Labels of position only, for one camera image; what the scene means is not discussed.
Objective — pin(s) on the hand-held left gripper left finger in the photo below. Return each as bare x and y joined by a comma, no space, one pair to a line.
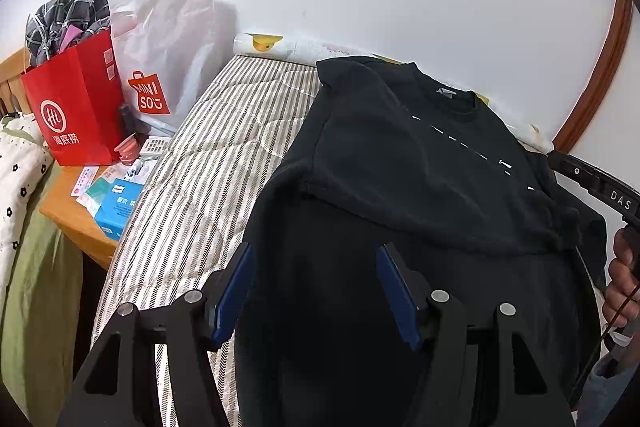
235,297

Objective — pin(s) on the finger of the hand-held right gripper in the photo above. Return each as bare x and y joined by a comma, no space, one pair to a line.
575,169

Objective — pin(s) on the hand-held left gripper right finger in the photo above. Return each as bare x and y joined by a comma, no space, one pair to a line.
397,297

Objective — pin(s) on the black t-shirt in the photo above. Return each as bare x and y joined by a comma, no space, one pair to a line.
400,157

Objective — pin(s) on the person's right hand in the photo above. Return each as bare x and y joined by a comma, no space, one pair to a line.
622,277

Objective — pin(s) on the striped mattress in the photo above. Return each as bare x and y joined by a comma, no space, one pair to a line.
200,167

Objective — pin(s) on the blue tissue box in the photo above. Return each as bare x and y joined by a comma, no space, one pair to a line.
115,212

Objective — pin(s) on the small white bottle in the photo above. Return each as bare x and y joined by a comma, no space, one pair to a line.
134,170

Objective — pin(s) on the white vented device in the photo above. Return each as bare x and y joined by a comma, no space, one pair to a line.
152,147

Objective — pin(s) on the teal packet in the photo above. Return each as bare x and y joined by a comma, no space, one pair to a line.
92,197

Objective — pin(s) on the pink cup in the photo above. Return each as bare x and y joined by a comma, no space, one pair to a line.
126,148

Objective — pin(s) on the person's grey clothing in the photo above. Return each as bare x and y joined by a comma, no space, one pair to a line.
607,389

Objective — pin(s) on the white and red card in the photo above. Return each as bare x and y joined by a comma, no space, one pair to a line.
84,181

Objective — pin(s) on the wooden nightstand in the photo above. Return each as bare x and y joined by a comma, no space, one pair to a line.
65,207

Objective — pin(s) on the green bed sheet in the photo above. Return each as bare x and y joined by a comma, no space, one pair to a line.
40,307

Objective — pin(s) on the black bottle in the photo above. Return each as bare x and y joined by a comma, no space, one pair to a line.
126,119

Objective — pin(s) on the red paper bag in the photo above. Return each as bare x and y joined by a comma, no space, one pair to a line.
75,107

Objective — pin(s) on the rolled duck-print mat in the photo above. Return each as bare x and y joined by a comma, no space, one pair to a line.
260,44

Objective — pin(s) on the white plastic shopping bag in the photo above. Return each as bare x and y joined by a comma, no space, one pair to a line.
170,47

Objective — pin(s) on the pink cloth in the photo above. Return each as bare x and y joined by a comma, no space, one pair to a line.
70,38

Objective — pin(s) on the wooden headboard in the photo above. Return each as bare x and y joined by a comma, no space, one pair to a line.
10,82

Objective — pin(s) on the grey plaid cloth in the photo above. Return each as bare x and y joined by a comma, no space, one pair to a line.
75,12

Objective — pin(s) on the brown wooden door frame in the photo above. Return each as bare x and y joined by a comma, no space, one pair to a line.
610,57

